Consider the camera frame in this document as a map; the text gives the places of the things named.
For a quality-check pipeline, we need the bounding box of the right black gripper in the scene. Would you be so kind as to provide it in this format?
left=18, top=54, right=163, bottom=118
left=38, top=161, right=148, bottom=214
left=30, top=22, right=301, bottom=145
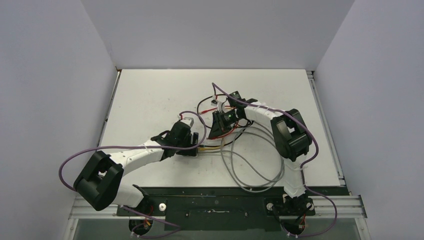
left=209, top=109, right=242, bottom=140

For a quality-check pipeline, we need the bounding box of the red ethernet cable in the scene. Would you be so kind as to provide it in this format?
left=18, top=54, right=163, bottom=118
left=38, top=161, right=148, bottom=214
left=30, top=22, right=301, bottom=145
left=198, top=105, right=239, bottom=141

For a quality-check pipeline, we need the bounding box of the black ethernet cable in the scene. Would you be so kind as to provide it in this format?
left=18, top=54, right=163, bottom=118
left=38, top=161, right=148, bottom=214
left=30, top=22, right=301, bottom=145
left=196, top=93, right=254, bottom=149

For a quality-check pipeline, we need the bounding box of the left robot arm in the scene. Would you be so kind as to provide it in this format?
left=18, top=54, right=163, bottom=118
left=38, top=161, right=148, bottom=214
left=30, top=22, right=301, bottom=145
left=73, top=117, right=199, bottom=216

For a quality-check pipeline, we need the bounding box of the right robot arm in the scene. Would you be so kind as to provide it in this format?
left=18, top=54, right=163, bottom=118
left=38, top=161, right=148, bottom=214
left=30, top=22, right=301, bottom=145
left=208, top=98, right=312, bottom=214

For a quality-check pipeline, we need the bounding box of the yellow ethernet cable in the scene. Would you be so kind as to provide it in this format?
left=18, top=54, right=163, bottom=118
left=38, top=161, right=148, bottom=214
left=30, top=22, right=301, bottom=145
left=198, top=139, right=228, bottom=153

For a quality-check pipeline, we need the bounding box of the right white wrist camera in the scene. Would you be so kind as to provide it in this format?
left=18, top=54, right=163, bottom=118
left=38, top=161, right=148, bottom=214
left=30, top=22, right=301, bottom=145
left=211, top=99, right=226, bottom=112

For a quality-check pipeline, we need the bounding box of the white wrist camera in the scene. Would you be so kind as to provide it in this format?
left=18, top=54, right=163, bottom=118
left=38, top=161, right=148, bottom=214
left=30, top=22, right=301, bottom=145
left=179, top=114, right=194, bottom=128
left=211, top=99, right=226, bottom=112

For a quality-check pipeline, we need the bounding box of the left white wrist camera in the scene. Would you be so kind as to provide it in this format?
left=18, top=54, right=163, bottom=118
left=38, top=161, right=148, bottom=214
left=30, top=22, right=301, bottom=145
left=179, top=114, right=194, bottom=128

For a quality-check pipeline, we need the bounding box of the grey ethernet cable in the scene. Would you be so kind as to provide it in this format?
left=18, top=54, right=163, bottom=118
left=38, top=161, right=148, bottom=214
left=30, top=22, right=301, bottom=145
left=198, top=125, right=286, bottom=194

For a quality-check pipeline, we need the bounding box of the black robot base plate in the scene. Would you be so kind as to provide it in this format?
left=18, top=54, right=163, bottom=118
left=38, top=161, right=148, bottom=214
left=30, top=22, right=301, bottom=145
left=116, top=187, right=348, bottom=235

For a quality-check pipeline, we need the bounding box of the aluminium left side rail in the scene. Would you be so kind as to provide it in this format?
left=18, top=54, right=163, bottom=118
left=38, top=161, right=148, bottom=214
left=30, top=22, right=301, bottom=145
left=97, top=69, right=122, bottom=147

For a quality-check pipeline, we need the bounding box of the aluminium rail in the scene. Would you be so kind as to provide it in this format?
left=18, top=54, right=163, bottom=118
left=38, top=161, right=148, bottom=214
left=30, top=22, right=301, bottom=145
left=68, top=195, right=367, bottom=220
left=97, top=69, right=122, bottom=147
left=306, top=70, right=346, bottom=186

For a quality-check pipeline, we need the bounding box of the aluminium right side rail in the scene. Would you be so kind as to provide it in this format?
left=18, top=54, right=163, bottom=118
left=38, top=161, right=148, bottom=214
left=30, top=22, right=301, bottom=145
left=306, top=70, right=346, bottom=186

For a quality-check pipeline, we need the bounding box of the aluminium front rail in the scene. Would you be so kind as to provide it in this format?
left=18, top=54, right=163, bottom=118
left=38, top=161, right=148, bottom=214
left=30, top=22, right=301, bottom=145
left=68, top=195, right=367, bottom=220

